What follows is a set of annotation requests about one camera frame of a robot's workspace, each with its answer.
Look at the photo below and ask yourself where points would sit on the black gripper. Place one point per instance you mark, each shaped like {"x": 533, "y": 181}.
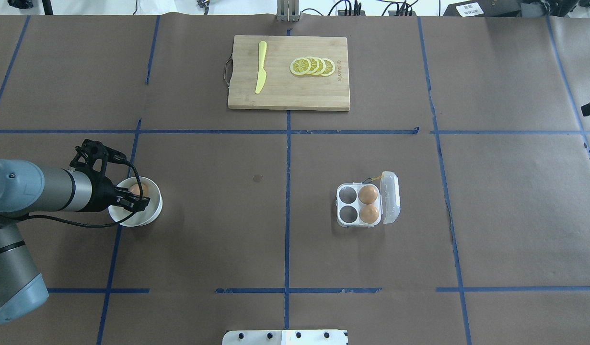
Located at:
{"x": 102, "y": 194}

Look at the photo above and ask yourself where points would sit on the brown egg from bowl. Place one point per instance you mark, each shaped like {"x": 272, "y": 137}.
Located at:
{"x": 135, "y": 189}

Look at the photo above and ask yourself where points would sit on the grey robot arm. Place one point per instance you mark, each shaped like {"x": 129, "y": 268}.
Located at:
{"x": 29, "y": 191}

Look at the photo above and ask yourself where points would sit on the clear plastic egg carton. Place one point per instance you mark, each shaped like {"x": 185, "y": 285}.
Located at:
{"x": 388, "y": 202}

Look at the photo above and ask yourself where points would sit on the brown egg rear carton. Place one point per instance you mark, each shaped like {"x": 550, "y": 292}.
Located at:
{"x": 368, "y": 194}

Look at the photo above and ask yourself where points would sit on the brown egg carton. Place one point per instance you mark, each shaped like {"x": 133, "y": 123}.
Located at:
{"x": 369, "y": 214}
{"x": 368, "y": 194}

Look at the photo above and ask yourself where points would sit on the brown egg front carton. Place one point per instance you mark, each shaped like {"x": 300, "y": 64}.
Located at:
{"x": 369, "y": 214}

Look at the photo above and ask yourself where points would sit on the white ceramic bowl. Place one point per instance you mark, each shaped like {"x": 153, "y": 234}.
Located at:
{"x": 146, "y": 216}

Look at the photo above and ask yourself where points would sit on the yellow plastic knife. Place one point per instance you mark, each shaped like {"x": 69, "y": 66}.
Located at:
{"x": 261, "y": 72}

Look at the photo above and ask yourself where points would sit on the bamboo cutting board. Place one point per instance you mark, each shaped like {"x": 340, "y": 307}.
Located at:
{"x": 283, "y": 91}

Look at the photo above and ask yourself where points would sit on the lemon slice top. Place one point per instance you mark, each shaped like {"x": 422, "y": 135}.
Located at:
{"x": 300, "y": 66}

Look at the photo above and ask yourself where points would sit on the lemon slice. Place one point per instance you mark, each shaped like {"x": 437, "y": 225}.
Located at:
{"x": 300, "y": 66}
{"x": 313, "y": 65}
{"x": 321, "y": 65}

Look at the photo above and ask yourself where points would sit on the lemon slice outermost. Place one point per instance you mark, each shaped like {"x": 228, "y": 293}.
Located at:
{"x": 329, "y": 67}

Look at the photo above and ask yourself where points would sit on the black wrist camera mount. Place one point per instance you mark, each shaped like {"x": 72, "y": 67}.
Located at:
{"x": 92, "y": 158}

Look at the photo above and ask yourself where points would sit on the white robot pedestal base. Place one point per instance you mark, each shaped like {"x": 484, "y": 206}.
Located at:
{"x": 286, "y": 337}

